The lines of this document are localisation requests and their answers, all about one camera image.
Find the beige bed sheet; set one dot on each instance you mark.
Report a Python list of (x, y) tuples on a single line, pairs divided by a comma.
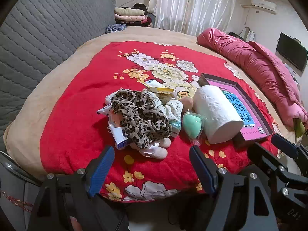
[(60, 77)]

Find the white blue tissue packet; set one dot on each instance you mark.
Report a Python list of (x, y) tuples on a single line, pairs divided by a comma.
[(119, 137)]

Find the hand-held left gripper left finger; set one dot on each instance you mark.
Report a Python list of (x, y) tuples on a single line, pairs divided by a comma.
[(102, 173)]

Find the red floral blanket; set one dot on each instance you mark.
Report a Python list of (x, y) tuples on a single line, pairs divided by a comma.
[(84, 115)]

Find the leopard print scarf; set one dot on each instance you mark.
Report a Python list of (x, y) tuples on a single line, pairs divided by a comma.
[(139, 115)]

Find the yellow white wet wipes packet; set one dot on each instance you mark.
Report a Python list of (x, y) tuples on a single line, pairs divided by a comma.
[(156, 87)]

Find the cream plush toy purple dress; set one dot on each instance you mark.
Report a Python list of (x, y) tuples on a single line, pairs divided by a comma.
[(156, 152)]

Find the green floral tissue packet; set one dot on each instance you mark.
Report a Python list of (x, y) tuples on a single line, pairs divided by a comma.
[(174, 109)]

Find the dark clothing pile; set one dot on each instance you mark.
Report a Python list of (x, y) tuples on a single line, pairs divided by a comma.
[(139, 6)]

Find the white toilet paper roll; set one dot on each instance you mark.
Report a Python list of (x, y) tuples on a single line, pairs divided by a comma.
[(216, 113)]

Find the dark cardboard box pink inside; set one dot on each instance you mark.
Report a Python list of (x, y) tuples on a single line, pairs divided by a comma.
[(251, 134)]

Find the blue patterned cloth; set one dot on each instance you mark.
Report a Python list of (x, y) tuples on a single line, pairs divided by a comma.
[(115, 28)]

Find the pink quilt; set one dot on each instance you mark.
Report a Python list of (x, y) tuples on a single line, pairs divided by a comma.
[(252, 62)]

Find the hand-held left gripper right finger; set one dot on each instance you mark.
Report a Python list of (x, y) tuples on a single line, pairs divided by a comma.
[(203, 173)]

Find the pink folded blanket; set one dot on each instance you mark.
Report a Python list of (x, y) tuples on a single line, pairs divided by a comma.
[(130, 18)]

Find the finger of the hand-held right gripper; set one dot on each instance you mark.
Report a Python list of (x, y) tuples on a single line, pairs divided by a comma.
[(285, 144), (263, 155)]

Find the green cloth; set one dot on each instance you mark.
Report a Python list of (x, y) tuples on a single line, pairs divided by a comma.
[(299, 127)]

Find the green makeup sponge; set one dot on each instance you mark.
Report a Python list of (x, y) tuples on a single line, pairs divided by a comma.
[(191, 125)]

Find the white curtain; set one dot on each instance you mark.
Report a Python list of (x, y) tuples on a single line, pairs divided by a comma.
[(192, 4)]

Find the white air conditioner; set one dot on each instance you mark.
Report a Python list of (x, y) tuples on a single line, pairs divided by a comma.
[(263, 4)]

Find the grey quilted headboard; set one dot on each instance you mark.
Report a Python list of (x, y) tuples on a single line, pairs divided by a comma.
[(36, 41)]

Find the black wall television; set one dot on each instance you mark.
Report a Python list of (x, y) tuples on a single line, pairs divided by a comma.
[(291, 50)]

